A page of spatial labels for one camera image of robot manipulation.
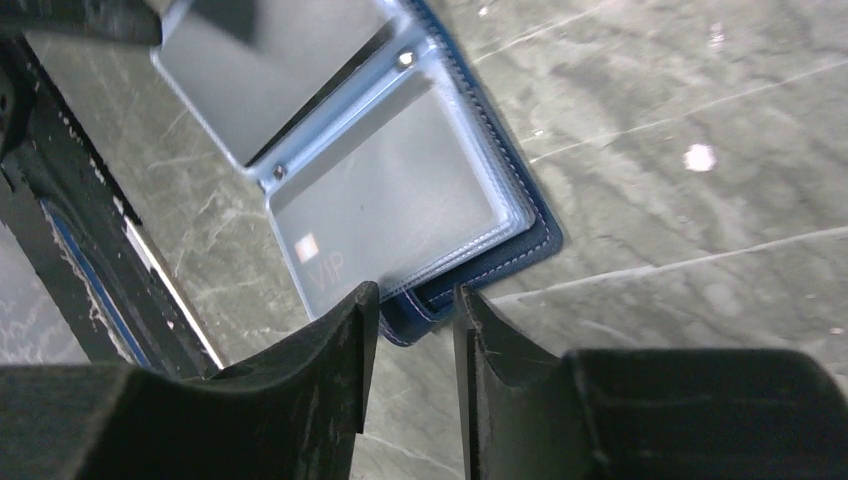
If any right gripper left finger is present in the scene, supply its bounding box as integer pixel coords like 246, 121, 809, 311
198, 281, 379, 479

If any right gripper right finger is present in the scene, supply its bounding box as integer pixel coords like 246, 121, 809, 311
453, 286, 597, 479

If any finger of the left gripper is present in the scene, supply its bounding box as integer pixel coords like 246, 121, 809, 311
1, 1, 255, 43

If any grey VIP credit card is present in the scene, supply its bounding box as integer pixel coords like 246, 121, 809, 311
268, 73, 511, 318

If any blue leather card holder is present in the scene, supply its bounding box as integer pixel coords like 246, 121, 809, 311
151, 1, 564, 346

